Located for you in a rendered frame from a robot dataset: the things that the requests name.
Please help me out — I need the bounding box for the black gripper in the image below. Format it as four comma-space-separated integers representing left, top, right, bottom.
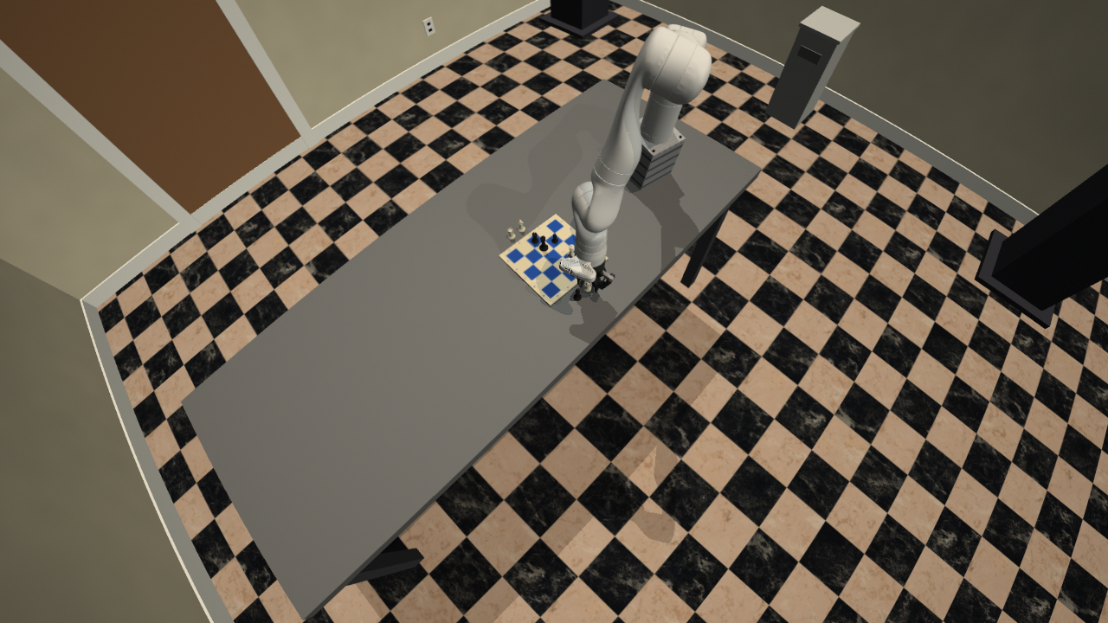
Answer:
577, 261, 615, 293

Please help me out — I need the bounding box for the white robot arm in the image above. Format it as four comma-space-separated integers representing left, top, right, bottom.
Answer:
558, 24, 712, 282

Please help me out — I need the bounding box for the blue and cream chessboard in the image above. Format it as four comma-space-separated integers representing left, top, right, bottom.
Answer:
499, 214, 577, 306

